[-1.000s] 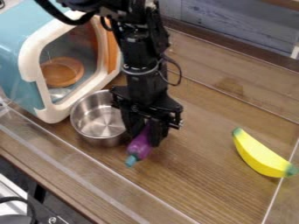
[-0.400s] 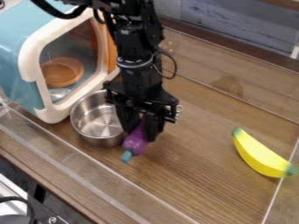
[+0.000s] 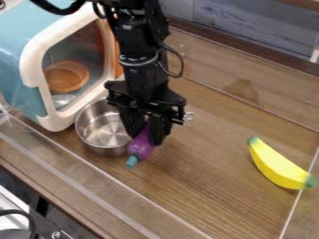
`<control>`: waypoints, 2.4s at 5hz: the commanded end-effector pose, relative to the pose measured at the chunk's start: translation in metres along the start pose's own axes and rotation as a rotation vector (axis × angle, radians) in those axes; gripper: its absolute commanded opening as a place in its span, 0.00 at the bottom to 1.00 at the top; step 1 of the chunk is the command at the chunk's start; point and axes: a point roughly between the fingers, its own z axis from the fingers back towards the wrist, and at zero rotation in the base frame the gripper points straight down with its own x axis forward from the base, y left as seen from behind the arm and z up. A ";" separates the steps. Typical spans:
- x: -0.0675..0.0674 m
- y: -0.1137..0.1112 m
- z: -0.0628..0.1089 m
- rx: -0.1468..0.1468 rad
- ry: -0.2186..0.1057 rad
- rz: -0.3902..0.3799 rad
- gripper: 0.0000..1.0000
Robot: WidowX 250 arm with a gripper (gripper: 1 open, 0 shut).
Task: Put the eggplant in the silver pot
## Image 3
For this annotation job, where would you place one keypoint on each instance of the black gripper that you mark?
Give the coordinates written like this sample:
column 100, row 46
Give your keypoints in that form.
column 144, row 91

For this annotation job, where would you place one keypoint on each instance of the purple toy eggplant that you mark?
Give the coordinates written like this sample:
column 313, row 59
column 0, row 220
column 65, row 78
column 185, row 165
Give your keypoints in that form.
column 138, row 148

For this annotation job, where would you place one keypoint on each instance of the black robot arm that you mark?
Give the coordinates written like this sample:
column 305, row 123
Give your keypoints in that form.
column 138, row 27

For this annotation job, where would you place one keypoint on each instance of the blue toy microwave oven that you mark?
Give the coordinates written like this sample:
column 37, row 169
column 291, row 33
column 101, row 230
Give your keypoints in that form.
column 36, row 39

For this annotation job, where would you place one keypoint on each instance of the yellow toy banana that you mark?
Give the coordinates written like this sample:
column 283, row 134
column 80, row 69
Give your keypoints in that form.
column 277, row 169

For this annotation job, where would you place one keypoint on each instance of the silver pot with wire handle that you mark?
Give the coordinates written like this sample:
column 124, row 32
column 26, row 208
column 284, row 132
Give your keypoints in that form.
column 98, row 127

